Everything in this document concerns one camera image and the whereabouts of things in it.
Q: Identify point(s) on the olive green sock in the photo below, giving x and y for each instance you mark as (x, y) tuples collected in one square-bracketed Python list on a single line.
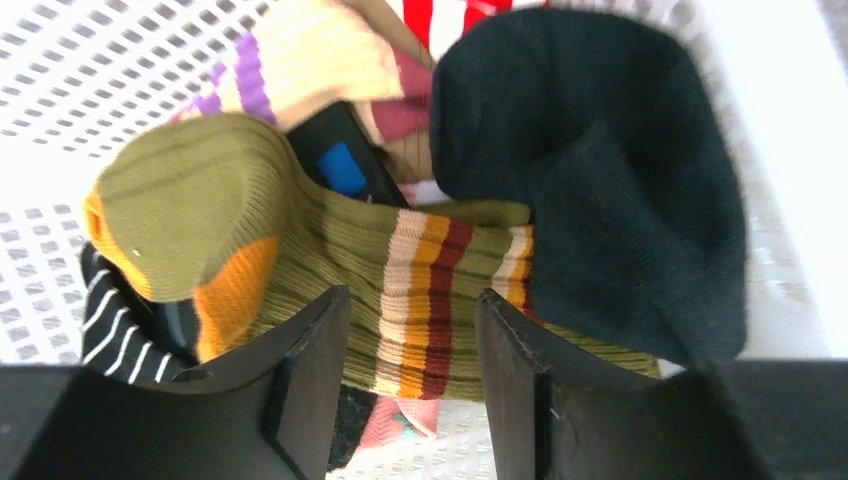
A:
[(217, 210)]

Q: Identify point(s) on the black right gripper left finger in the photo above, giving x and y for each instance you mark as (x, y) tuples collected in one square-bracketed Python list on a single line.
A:
[(265, 410)]

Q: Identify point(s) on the pink sock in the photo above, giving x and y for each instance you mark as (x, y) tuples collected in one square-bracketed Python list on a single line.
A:
[(396, 420)]

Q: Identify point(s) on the black white striped sock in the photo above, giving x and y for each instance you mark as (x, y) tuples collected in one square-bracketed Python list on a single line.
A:
[(127, 337)]

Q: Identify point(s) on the black lettered sock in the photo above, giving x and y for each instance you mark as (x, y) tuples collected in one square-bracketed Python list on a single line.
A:
[(333, 150)]

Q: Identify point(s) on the cream purple striped sock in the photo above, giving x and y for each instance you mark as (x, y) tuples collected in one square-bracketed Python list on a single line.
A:
[(298, 58)]

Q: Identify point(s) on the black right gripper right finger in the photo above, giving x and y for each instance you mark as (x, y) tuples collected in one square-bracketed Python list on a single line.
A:
[(557, 412)]

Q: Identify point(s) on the white plastic basket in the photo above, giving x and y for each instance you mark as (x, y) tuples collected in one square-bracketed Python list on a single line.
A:
[(78, 78)]

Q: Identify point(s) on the black sock in basket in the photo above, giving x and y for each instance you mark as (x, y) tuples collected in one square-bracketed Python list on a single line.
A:
[(602, 127)]

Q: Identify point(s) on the red white striped sock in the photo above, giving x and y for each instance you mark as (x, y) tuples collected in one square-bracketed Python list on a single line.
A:
[(438, 24)]

